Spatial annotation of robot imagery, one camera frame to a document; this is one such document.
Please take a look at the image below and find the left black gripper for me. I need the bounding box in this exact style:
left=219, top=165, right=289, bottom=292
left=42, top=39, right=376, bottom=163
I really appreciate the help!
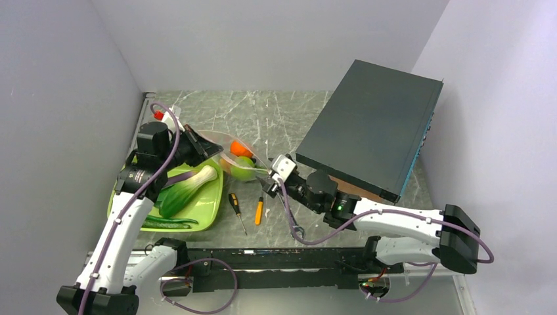
left=159, top=124, right=223, bottom=171

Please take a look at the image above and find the green apple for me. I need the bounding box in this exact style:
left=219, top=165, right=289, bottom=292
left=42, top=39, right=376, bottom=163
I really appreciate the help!
left=230, top=156, right=256, bottom=181

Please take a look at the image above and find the orange fruit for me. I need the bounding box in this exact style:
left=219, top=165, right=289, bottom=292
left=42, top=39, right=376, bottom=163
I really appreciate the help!
left=230, top=140, right=254, bottom=159

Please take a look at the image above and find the clear zip top bag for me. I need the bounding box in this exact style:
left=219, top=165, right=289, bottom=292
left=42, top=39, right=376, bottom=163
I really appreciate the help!
left=198, top=130, right=268, bottom=182

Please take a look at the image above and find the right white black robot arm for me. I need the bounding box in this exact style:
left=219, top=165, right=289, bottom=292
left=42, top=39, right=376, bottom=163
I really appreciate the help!
left=257, top=171, right=485, bottom=274

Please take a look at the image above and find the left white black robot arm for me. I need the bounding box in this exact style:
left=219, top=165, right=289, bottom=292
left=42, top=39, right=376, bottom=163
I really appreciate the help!
left=56, top=121, right=223, bottom=314

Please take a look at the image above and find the orange utility knife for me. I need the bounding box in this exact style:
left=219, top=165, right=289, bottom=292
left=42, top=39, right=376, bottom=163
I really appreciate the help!
left=254, top=196, right=264, bottom=226

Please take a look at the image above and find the black yellow screwdriver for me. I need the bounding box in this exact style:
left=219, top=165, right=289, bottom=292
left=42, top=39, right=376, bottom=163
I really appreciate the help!
left=228, top=193, right=248, bottom=236

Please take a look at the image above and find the purple eggplant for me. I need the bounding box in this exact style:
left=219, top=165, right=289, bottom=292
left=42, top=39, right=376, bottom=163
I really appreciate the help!
left=163, top=171, right=196, bottom=188

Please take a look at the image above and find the silver open-end wrench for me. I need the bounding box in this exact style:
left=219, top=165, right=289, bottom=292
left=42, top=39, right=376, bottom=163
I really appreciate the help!
left=278, top=195, right=305, bottom=240

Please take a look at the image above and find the green plastic tray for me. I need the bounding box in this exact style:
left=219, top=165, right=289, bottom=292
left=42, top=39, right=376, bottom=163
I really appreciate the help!
left=107, top=158, right=225, bottom=233

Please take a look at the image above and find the green bok choy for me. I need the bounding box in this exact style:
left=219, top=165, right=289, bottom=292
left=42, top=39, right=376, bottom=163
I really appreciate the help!
left=156, top=165, right=217, bottom=219

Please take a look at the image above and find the dark green cucumber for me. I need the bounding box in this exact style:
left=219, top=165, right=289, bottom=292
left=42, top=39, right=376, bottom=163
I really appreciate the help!
left=142, top=215, right=198, bottom=230

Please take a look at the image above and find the brown wooden board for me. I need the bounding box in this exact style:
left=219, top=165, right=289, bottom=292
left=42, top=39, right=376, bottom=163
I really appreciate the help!
left=329, top=175, right=382, bottom=202

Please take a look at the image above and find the large dark grey box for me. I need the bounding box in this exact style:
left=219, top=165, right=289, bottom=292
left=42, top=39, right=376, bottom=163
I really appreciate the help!
left=296, top=60, right=443, bottom=203

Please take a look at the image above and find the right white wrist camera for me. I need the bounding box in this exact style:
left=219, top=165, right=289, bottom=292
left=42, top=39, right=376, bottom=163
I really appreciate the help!
left=270, top=154, right=297, bottom=183

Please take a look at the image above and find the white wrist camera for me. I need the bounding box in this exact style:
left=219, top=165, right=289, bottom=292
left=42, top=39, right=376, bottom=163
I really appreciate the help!
left=270, top=154, right=297, bottom=183
left=153, top=105, right=185, bottom=133

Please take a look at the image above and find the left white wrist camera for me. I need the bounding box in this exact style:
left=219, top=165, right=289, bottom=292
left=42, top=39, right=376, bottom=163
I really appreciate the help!
left=153, top=105, right=185, bottom=133

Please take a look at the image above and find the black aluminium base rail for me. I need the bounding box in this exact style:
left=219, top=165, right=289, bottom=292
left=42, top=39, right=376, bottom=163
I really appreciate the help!
left=69, top=238, right=478, bottom=315

